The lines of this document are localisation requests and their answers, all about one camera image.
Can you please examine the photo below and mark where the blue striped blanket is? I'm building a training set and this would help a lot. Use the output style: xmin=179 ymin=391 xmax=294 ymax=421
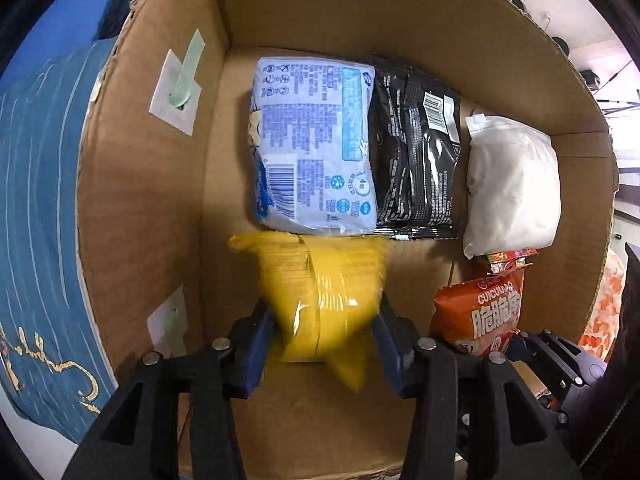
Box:
xmin=0 ymin=37 xmax=122 ymax=446

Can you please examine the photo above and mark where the dark blue knitted cloth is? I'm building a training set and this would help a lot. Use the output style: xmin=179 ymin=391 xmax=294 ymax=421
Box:
xmin=96 ymin=0 xmax=151 ymax=42

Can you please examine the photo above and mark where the blue foam cushion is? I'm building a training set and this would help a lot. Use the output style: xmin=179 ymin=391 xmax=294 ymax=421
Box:
xmin=7 ymin=0 xmax=123 ymax=92

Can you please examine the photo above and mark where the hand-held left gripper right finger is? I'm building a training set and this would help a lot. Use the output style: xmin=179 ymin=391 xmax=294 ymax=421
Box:
xmin=371 ymin=294 xmax=583 ymax=480

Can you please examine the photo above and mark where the white powder bag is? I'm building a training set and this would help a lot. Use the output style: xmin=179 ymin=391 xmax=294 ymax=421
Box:
xmin=462 ymin=114 xmax=561 ymax=260

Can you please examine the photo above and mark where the yellow snack packet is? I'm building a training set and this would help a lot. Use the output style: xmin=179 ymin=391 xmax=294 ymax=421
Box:
xmin=228 ymin=232 xmax=389 ymax=394

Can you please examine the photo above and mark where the orange floral blanket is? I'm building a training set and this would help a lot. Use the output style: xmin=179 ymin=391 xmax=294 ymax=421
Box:
xmin=577 ymin=249 xmax=627 ymax=367

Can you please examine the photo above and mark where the light blue packet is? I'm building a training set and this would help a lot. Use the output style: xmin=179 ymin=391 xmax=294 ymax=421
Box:
xmin=248 ymin=56 xmax=379 ymax=236

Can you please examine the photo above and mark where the red snack packet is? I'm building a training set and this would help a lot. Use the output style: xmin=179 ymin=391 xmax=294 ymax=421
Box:
xmin=482 ymin=248 xmax=539 ymax=274

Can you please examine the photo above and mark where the black packet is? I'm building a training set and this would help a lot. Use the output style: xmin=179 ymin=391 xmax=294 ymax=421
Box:
xmin=367 ymin=54 xmax=463 ymax=241

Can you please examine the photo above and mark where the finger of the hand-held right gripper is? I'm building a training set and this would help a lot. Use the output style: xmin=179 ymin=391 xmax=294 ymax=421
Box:
xmin=509 ymin=329 xmax=608 ymax=413

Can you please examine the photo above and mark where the cardboard box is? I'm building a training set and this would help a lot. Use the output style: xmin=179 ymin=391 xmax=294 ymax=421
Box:
xmin=75 ymin=0 xmax=621 ymax=480

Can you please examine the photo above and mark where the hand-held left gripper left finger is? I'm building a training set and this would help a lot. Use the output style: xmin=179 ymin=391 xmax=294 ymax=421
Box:
xmin=62 ymin=299 xmax=276 ymax=480

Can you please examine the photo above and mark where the orange snack packet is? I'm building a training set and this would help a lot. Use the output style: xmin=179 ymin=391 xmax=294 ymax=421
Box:
xmin=432 ymin=267 xmax=526 ymax=358

